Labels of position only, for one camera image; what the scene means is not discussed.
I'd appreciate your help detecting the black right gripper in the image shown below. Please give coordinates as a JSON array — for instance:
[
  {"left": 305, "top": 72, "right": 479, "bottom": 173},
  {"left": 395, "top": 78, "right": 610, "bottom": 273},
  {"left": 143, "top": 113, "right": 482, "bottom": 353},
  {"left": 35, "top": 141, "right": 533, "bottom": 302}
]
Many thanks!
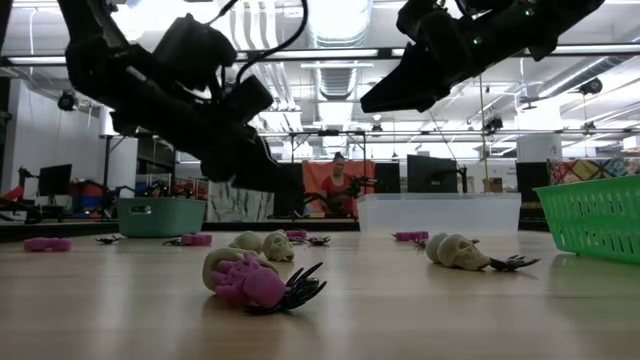
[{"left": 360, "top": 0, "right": 506, "bottom": 114}]

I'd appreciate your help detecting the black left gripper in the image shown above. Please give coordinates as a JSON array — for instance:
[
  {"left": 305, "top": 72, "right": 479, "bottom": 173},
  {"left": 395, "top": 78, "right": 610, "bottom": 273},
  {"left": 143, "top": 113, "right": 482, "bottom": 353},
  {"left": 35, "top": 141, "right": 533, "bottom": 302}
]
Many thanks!
[{"left": 64, "top": 42, "right": 282, "bottom": 193}]

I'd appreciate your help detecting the cream plastic skull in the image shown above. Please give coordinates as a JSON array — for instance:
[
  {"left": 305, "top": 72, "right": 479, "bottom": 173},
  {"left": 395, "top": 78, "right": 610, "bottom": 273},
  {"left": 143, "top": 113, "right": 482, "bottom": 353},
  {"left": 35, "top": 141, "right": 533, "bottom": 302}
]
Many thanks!
[
  {"left": 201, "top": 246, "right": 281, "bottom": 294},
  {"left": 228, "top": 230, "right": 265, "bottom": 256},
  {"left": 261, "top": 229, "right": 296, "bottom": 263},
  {"left": 424, "top": 231, "right": 494, "bottom": 272}
]

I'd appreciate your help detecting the leaf print cloth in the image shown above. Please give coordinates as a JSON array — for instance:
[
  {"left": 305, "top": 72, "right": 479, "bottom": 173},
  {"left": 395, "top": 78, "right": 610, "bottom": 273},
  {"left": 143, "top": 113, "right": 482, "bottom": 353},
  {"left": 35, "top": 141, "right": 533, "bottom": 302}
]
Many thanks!
[{"left": 206, "top": 179, "right": 275, "bottom": 223}]

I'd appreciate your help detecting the black flat panel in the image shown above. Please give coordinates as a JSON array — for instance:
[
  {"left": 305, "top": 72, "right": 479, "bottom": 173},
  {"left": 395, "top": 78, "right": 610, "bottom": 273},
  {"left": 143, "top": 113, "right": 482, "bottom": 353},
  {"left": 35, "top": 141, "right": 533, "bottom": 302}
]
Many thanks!
[
  {"left": 272, "top": 162, "right": 305, "bottom": 220},
  {"left": 374, "top": 162, "right": 401, "bottom": 195}
]

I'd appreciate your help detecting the orange backdrop board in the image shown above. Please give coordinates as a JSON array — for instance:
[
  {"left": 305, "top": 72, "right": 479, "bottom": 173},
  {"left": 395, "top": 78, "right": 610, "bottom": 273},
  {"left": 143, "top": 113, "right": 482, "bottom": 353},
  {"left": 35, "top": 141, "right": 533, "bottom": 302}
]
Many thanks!
[{"left": 301, "top": 159, "right": 377, "bottom": 217}]

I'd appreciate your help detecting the person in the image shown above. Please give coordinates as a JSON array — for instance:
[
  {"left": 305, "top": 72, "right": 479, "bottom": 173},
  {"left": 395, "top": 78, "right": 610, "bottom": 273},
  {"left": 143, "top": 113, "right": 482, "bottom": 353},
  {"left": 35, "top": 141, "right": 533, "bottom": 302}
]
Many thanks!
[{"left": 319, "top": 151, "right": 359, "bottom": 219}]

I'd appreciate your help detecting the teal plastic basket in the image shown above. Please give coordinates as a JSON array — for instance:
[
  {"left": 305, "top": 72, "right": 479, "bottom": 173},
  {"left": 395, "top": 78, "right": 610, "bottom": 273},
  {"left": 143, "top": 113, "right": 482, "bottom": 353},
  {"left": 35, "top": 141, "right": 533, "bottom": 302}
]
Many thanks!
[{"left": 115, "top": 196, "right": 208, "bottom": 239}]

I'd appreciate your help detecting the clear plastic bin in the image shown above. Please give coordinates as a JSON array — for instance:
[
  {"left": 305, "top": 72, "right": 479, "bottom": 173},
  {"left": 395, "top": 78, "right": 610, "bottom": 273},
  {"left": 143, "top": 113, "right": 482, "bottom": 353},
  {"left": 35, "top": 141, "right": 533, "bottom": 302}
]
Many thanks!
[{"left": 356, "top": 192, "right": 523, "bottom": 236}]

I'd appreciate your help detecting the red storage box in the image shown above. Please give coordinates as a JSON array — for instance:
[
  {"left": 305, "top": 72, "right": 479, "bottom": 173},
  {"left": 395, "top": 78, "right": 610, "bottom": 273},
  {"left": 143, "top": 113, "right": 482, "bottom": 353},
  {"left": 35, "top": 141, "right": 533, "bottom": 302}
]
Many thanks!
[{"left": 69, "top": 180, "right": 104, "bottom": 198}]

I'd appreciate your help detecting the blue storage box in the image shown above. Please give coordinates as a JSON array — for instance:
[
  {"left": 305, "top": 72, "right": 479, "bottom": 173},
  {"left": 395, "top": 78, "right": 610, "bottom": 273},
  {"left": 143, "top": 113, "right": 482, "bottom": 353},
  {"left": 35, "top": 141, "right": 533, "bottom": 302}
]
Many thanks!
[{"left": 72, "top": 195, "right": 104, "bottom": 215}]

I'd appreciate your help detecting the black ceiling spotlight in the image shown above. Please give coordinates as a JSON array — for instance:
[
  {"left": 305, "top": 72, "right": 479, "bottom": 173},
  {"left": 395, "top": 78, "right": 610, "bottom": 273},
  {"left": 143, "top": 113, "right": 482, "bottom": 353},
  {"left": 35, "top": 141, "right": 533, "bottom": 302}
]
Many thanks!
[
  {"left": 579, "top": 77, "right": 605, "bottom": 96},
  {"left": 56, "top": 89, "right": 79, "bottom": 113}
]

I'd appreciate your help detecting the colourful patterned cloth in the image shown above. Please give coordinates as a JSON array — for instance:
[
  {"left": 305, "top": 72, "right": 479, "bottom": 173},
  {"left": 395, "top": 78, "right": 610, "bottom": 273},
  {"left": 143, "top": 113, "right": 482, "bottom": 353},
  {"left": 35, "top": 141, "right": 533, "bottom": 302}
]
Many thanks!
[{"left": 547, "top": 157, "right": 640, "bottom": 187}]

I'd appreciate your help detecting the background robot station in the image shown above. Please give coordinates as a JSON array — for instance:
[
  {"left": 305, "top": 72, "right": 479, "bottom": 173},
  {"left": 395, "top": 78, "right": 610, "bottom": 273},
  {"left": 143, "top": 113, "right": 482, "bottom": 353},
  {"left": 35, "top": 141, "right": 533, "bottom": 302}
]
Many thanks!
[{"left": 0, "top": 167, "right": 66, "bottom": 225}]

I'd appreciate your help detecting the green plastic basket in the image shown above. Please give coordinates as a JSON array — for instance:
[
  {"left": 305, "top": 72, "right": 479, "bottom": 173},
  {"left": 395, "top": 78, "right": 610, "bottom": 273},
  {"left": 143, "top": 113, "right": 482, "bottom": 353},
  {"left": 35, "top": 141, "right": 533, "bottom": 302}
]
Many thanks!
[{"left": 532, "top": 174, "right": 640, "bottom": 265}]

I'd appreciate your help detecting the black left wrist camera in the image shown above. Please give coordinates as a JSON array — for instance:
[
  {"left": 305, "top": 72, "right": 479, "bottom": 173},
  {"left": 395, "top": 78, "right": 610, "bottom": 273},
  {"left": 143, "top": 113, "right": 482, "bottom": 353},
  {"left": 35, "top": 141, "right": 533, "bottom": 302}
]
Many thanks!
[{"left": 218, "top": 73, "right": 275, "bottom": 129}]

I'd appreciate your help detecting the silver ventilation duct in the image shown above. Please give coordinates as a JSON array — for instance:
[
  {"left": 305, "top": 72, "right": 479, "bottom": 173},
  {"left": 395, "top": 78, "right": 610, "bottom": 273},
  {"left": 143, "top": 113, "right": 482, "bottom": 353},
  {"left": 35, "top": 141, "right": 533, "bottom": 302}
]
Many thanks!
[{"left": 308, "top": 0, "right": 374, "bottom": 102}]

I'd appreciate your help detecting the black left camera cable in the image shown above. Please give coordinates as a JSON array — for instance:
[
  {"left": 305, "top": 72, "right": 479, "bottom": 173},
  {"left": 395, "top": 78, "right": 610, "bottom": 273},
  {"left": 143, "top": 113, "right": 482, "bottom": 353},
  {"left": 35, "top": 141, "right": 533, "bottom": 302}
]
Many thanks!
[{"left": 233, "top": 0, "right": 310, "bottom": 86}]

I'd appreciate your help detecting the black aluminium table frame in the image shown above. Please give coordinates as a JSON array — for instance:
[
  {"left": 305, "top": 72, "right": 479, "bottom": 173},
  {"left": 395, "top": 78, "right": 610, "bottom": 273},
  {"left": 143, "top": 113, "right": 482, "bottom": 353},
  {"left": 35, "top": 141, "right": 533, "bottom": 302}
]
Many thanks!
[{"left": 0, "top": 218, "right": 554, "bottom": 245}]

